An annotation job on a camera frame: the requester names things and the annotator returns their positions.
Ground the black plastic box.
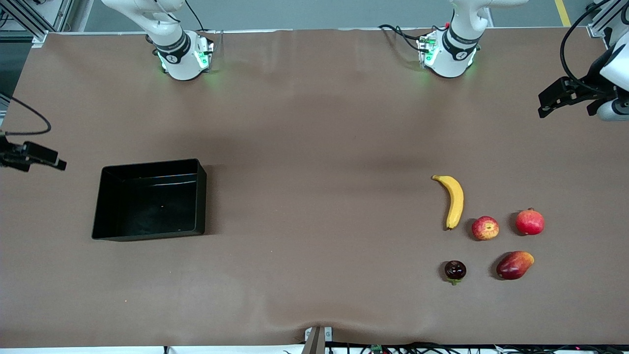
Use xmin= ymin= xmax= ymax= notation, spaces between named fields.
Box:
xmin=91 ymin=158 xmax=207 ymax=242

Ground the yellow banana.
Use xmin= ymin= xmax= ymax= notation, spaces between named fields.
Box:
xmin=431 ymin=175 xmax=465 ymax=231

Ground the red yellow apple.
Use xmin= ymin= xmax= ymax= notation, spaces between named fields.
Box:
xmin=471 ymin=215 xmax=500 ymax=241

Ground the red pomegranate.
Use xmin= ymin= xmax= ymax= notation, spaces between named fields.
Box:
xmin=515 ymin=207 xmax=546 ymax=236

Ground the brown table mat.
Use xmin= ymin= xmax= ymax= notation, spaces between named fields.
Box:
xmin=0 ymin=29 xmax=629 ymax=347

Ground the red yellow mango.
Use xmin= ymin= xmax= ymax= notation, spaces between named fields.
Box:
xmin=495 ymin=251 xmax=535 ymax=281

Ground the dark purple mangosteen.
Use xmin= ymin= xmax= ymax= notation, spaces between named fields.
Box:
xmin=444 ymin=260 xmax=467 ymax=286

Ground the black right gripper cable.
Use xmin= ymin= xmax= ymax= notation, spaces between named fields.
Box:
xmin=0 ymin=93 xmax=52 ymax=136

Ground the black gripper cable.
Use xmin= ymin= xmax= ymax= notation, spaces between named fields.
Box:
xmin=0 ymin=93 xmax=52 ymax=136
xmin=560 ymin=0 xmax=607 ymax=89

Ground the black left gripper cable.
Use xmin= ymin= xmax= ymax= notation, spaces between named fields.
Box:
xmin=560 ymin=0 xmax=607 ymax=89

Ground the aluminium frame profile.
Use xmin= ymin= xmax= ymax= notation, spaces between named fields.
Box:
xmin=587 ymin=0 xmax=629 ymax=39
xmin=0 ymin=0 xmax=74 ymax=48

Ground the black left base cable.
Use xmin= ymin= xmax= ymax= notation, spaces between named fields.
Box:
xmin=377 ymin=23 xmax=428 ymax=53

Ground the black base cable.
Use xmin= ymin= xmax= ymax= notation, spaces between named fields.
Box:
xmin=184 ymin=0 xmax=205 ymax=31
xmin=377 ymin=23 xmax=428 ymax=53

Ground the black right base cable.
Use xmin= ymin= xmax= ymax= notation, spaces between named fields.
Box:
xmin=184 ymin=0 xmax=205 ymax=31

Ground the grey metal bracket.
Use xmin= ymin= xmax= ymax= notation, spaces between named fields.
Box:
xmin=305 ymin=326 xmax=333 ymax=342

